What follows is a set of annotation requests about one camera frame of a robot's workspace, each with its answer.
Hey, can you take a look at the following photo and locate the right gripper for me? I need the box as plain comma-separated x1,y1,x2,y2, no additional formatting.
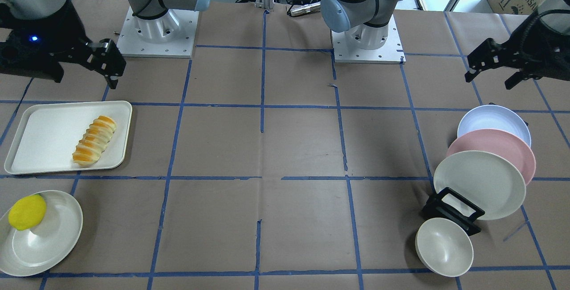
0,0,126,90

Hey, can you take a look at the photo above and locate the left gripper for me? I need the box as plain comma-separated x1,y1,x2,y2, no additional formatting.
464,12,569,90

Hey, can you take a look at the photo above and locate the blue plate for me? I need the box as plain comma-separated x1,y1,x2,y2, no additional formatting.
456,105,533,147

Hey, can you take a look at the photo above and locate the striped orange bread roll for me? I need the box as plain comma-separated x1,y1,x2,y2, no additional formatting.
72,115,117,166

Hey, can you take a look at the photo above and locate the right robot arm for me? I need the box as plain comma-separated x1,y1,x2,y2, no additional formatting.
1,0,210,89

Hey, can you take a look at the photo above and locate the pink plate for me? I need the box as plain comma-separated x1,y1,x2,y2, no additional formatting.
446,128,536,185

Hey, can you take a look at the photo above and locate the cream plate in rack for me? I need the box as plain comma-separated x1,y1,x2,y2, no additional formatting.
433,151,526,221

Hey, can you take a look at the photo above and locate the black plate rack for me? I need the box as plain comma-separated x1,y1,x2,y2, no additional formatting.
422,187,485,237

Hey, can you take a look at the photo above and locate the white plate with lemon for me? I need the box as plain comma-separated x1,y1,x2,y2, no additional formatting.
0,190,83,277

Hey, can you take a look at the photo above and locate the white rectangular tray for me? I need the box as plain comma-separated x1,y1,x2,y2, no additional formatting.
4,101,133,175

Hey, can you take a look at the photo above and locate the yellow lemon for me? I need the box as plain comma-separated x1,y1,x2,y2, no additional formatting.
8,193,47,231

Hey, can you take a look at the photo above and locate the cream bowl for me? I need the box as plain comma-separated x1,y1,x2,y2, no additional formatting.
415,218,474,277

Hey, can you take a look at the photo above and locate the silver flashlight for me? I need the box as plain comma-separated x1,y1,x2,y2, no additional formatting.
286,1,321,17

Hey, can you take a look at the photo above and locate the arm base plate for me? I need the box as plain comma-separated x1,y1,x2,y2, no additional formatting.
330,16,407,64
117,8,200,58

